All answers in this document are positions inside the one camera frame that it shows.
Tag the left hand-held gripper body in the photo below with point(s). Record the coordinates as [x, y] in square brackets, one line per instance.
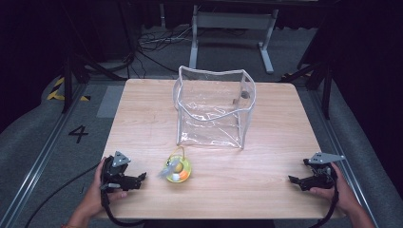
[114, 173]

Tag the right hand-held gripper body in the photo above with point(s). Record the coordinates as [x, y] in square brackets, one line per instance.
[318, 172]

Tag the yellow round cat toy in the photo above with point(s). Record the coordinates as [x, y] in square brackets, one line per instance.
[177, 167]

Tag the clear plastic bag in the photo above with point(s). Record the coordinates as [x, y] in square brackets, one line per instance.
[213, 107]

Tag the person's right hand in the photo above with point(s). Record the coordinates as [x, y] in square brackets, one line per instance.
[339, 190]

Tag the person's left hand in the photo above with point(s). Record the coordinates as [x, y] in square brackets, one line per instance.
[95, 193]

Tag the black tripod stand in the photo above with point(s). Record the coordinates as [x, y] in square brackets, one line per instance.
[79, 72]
[316, 79]

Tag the yellow black floor tape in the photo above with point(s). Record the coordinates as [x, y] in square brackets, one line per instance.
[60, 91]

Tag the metal floor rail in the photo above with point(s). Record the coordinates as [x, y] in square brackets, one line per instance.
[343, 152]
[34, 164]

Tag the grey metal table frame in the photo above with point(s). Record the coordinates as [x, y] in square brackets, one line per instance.
[233, 34]

